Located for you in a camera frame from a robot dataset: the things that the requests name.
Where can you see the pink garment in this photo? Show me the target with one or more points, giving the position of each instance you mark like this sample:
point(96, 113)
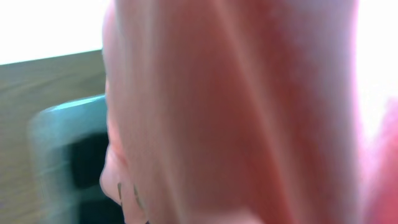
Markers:
point(241, 112)

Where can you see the black garment with tape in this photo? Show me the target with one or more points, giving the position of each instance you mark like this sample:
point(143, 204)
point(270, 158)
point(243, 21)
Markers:
point(86, 162)

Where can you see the clear plastic storage bin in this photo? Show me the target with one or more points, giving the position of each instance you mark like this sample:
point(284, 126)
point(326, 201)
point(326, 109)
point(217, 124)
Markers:
point(51, 131)

